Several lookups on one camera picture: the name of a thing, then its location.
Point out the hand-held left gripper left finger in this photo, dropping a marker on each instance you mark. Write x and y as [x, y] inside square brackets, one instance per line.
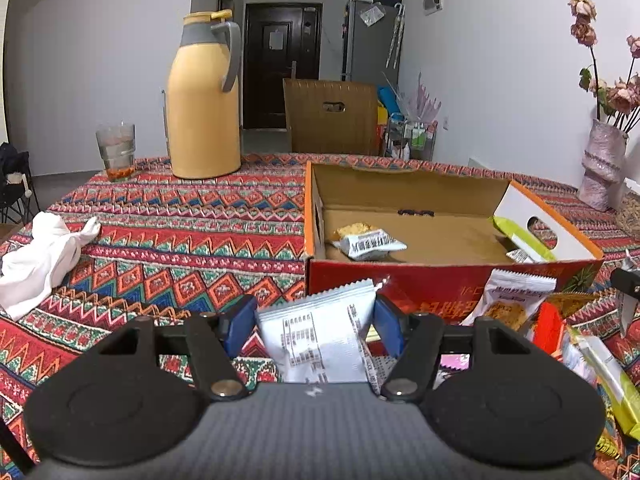
[240, 325]

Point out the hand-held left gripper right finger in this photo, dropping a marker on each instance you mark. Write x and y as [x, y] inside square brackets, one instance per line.
[389, 325]

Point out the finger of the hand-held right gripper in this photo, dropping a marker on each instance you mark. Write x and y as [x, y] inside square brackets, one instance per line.
[627, 285]

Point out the red cardboard box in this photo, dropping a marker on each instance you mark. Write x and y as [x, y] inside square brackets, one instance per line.
[440, 282]

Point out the white printed snack packet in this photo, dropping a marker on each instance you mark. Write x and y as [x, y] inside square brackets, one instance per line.
[315, 340]

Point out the silver cookie snack packet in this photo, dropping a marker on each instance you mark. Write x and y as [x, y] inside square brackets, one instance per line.
[372, 245]

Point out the pile of snack packets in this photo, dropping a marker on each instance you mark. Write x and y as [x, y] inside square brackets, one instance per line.
[600, 375]

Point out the green snack packet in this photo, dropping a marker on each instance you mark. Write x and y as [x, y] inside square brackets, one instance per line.
[522, 237]

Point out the clear plastic container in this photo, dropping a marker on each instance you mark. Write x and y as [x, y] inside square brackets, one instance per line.
[631, 217]

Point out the patterned red tablecloth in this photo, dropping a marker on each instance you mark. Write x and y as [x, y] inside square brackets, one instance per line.
[175, 240]

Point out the white cookie snack packet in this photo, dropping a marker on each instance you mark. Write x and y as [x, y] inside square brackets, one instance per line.
[510, 302]

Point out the pink ceramic vase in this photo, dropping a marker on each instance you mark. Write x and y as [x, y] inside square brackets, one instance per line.
[602, 165]

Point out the dried pink roses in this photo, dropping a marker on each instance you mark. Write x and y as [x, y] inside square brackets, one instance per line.
[620, 95]

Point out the wooden chair back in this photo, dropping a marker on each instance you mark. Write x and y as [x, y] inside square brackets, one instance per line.
[330, 130]

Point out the glass cup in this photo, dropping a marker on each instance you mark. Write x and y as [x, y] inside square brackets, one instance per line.
[117, 155]

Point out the white cloth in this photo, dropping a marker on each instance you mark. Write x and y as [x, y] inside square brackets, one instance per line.
[35, 260]

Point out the yellow thermos jug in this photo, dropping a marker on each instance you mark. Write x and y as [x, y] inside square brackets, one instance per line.
[202, 110]

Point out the blue plastic item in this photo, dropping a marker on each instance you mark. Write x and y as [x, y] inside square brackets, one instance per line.
[389, 100]

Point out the dark entrance door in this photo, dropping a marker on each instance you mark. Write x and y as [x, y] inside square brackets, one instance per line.
[277, 85]

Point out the black folding chair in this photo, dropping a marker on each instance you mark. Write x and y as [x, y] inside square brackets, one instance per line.
[15, 175]

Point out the grey refrigerator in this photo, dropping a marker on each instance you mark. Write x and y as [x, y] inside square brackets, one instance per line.
[367, 50]

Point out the white folded umbrella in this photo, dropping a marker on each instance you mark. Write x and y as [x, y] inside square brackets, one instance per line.
[395, 35]

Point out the paper sheet on refrigerator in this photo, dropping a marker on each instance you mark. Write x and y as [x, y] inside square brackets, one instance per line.
[371, 15]

